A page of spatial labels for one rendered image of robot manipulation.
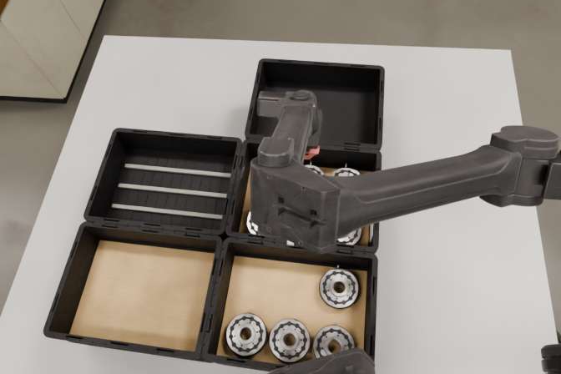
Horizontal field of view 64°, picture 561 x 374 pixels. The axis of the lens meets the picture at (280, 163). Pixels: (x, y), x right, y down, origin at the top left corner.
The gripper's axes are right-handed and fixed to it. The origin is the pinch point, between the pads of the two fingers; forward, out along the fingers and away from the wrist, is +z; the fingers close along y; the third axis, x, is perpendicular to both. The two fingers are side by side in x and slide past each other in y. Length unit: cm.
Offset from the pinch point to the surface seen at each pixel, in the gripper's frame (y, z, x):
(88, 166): -4, 32, -79
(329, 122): -22.6, 23.3, 2.9
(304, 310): 36.0, 23.7, 1.7
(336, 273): 25.9, 21.0, 9.3
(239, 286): 32.1, 22.8, -16.5
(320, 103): -29.7, 23.0, -0.5
